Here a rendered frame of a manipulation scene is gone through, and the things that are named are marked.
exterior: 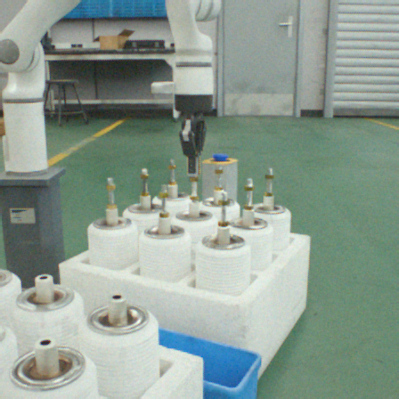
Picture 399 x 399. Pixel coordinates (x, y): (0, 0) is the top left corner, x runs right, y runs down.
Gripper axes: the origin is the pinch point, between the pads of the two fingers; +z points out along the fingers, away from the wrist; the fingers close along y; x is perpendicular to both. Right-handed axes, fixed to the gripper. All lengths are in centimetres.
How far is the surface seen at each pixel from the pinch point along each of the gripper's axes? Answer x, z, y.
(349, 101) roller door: -56, 15, 531
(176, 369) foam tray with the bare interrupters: -8.8, 17.6, -42.5
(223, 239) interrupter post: -9.3, 9.5, -15.2
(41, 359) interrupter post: 1, 9, -57
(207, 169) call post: 3.1, 6.1, 26.9
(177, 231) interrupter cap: 0.2, 10.2, -10.7
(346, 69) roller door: -51, -22, 529
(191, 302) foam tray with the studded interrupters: -5.0, 19.0, -21.1
